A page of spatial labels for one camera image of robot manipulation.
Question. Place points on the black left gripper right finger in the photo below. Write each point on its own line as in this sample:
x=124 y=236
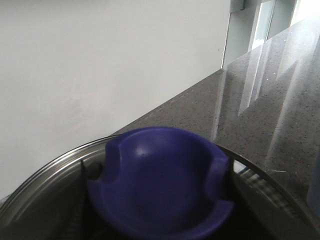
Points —
x=276 y=222

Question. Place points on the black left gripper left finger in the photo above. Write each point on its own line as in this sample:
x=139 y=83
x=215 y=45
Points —
x=47 y=206

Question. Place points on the window frame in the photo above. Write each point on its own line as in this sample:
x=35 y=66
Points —
x=253 y=22

